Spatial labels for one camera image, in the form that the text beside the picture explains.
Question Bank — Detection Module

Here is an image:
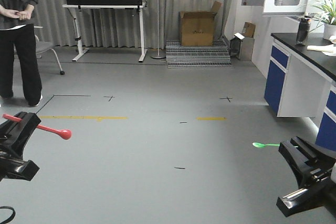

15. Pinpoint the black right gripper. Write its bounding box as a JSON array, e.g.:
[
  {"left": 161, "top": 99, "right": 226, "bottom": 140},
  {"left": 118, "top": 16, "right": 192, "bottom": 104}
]
[{"left": 276, "top": 136, "right": 335, "bottom": 217}]

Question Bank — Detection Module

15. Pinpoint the dark water bottle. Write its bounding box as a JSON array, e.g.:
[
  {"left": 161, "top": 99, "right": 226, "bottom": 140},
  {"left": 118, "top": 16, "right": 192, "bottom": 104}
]
[{"left": 296, "top": 15, "right": 311, "bottom": 45}]

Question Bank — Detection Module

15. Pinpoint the person in dark clothes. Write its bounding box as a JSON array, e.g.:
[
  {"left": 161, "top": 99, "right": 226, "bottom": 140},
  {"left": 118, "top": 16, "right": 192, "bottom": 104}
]
[{"left": 1, "top": 0, "right": 43, "bottom": 106}]

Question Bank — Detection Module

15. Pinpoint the potted green plant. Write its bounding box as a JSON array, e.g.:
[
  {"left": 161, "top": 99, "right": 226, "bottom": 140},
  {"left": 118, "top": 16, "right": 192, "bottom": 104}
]
[{"left": 307, "top": 0, "right": 335, "bottom": 40}]

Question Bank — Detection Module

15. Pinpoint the green plastic spoon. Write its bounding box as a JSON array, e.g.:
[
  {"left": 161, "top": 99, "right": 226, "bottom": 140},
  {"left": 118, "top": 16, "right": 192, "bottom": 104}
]
[{"left": 253, "top": 142, "right": 280, "bottom": 148}]

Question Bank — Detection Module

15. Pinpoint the black cable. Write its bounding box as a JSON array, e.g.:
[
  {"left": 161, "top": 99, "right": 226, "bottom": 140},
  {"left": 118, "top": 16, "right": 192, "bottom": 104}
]
[{"left": 0, "top": 205, "right": 16, "bottom": 224}]

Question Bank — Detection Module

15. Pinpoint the grey curtain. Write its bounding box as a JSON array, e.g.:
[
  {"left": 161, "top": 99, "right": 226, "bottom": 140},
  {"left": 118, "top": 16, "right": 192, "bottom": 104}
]
[{"left": 36, "top": 0, "right": 232, "bottom": 48}]

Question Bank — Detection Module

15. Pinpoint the grey metal grate platform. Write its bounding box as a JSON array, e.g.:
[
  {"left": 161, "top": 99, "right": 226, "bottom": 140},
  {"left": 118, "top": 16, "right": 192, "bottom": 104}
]
[{"left": 165, "top": 39, "right": 232, "bottom": 69}]

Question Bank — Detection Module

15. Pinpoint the blue white lab counter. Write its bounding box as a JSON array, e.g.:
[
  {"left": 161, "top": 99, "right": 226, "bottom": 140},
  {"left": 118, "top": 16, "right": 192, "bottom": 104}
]
[{"left": 264, "top": 33, "right": 335, "bottom": 150}]

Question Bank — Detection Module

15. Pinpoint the grey office chair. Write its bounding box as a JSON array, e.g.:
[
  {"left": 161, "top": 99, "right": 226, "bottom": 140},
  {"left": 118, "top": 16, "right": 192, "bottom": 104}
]
[{"left": 35, "top": 35, "right": 65, "bottom": 76}]

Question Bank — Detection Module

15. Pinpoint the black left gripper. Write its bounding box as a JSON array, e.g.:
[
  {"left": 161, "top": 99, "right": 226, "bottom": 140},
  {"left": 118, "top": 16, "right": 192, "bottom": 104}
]
[{"left": 1, "top": 113, "right": 41, "bottom": 181}]

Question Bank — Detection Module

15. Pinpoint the red plastic spoon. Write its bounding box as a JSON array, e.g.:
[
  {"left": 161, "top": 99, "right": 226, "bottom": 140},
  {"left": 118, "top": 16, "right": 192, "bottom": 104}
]
[{"left": 2, "top": 114, "right": 72, "bottom": 140}]

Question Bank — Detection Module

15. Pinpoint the small cardboard box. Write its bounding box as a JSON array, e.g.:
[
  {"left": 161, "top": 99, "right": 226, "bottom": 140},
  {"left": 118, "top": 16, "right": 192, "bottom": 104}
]
[{"left": 241, "top": 22, "right": 256, "bottom": 38}]

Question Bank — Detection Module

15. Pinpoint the open cardboard box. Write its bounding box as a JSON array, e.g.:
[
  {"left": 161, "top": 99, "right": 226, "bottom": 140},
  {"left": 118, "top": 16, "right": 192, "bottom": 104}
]
[{"left": 180, "top": 1, "right": 222, "bottom": 47}]

